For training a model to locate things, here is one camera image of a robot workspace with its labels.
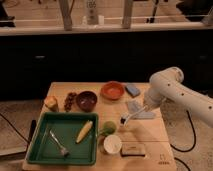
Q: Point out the green pear toy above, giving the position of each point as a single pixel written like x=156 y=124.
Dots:
x=108 y=128

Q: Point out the white handled black brush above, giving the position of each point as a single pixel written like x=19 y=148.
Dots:
x=126 y=118

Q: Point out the green plastic tray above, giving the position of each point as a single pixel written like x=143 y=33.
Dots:
x=66 y=127

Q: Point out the blue sponge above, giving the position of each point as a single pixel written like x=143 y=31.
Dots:
x=132 y=90

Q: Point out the white cup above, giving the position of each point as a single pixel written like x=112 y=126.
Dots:
x=112 y=144

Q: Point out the orange bowl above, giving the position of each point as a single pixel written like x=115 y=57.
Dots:
x=112 y=90

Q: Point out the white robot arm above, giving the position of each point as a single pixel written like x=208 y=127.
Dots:
x=167 y=84

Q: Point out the silver fork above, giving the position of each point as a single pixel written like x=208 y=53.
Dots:
x=64 y=152

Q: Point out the yellow corn cob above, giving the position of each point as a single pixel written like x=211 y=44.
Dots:
x=84 y=130

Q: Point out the brown grape bunch toy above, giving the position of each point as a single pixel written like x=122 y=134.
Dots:
x=69 y=101

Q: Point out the light blue folded cloth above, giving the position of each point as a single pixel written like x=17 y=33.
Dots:
x=135 y=107

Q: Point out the white remote on ledge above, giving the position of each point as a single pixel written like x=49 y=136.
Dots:
x=92 y=14

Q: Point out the tan and black sponge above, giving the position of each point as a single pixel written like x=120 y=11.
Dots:
x=133 y=149

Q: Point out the dark purple bowl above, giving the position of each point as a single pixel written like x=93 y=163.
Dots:
x=86 y=101

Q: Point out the yellow bread toy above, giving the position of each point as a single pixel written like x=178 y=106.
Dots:
x=51 y=103

